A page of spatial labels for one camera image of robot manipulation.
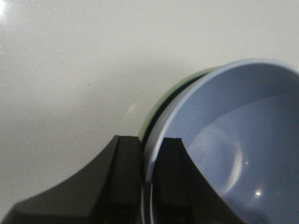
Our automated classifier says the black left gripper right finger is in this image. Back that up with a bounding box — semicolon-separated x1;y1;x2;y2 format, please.
152;138;243;224

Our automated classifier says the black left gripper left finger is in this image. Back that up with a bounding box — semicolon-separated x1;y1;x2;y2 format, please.
3;135;142;224

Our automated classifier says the green bowl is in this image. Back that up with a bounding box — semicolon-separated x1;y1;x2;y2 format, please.
137;66;221;142

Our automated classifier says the blue bowl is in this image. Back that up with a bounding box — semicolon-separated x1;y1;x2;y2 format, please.
143;60;299;224

